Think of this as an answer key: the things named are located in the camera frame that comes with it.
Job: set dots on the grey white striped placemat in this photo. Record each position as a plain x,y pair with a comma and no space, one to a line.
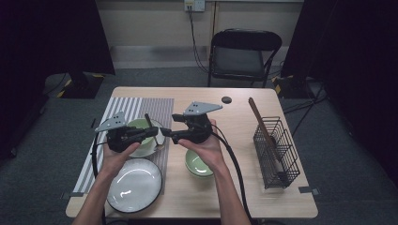
156,108

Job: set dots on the grey tape strip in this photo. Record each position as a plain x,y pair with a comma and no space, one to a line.
72,194
308,190

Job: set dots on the white wall socket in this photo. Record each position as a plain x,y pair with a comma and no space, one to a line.
194,4

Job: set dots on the green ceramic bowl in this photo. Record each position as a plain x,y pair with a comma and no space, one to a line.
195,165
139,122
200,177

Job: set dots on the black curtain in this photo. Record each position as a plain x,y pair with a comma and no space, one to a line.
359,62
47,37

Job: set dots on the small black floor tape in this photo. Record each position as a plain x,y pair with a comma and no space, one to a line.
93,123

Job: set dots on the small white plate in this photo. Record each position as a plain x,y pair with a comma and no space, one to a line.
144,151

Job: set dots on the black stand base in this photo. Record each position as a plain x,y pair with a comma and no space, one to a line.
291,90
79,89

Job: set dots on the black folding chair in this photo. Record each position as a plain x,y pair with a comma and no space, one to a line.
244,40

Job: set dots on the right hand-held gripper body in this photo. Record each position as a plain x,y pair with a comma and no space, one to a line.
197,128

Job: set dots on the person's left hand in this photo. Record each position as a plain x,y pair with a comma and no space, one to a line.
117,161

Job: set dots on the dark round table grommet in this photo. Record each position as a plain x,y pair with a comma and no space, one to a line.
226,100

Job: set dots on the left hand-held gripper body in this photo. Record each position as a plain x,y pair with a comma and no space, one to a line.
120,139

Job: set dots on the large white ribbed plate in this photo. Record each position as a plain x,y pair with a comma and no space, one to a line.
137,187

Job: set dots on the person's right hand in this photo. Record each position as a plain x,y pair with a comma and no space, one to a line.
209,154

